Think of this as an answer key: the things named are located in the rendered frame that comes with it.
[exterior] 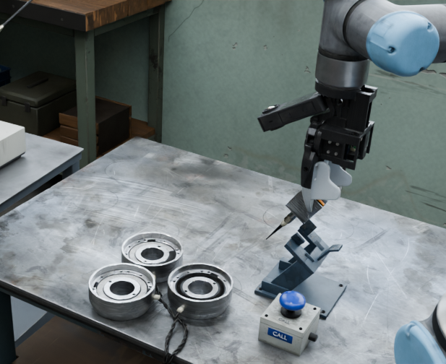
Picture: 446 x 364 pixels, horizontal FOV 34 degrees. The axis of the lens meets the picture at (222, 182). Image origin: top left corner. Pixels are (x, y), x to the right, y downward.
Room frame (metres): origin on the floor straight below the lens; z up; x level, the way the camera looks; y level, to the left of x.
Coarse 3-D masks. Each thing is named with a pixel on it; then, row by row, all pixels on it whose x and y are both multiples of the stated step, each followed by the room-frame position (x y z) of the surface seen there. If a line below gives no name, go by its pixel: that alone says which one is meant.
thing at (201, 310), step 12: (192, 264) 0.99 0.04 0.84; (204, 264) 1.00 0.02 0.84; (180, 276) 0.97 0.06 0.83; (228, 276) 0.97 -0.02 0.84; (168, 288) 0.93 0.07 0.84; (192, 288) 0.96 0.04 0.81; (204, 288) 0.97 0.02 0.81; (216, 288) 0.95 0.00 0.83; (228, 288) 0.95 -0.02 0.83; (180, 300) 0.90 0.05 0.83; (192, 300) 0.90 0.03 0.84; (204, 300) 0.90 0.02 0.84; (216, 300) 0.90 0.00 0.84; (228, 300) 0.92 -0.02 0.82; (192, 312) 0.90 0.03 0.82; (204, 312) 0.90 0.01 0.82; (216, 312) 0.90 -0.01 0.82
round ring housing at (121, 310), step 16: (96, 272) 0.95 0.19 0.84; (112, 272) 0.97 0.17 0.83; (128, 272) 0.98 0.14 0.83; (144, 272) 0.97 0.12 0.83; (96, 288) 0.94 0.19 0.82; (112, 288) 0.94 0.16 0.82; (128, 288) 0.95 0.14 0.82; (96, 304) 0.89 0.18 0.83; (112, 304) 0.88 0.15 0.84; (128, 304) 0.88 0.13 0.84; (144, 304) 0.90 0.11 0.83
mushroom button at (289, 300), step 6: (282, 294) 0.89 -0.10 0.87; (288, 294) 0.89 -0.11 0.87; (294, 294) 0.89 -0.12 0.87; (300, 294) 0.89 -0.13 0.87; (282, 300) 0.87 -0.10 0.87; (288, 300) 0.87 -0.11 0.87; (294, 300) 0.87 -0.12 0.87; (300, 300) 0.87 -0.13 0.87; (282, 306) 0.87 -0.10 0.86; (288, 306) 0.86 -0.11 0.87; (294, 306) 0.86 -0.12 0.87; (300, 306) 0.86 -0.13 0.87
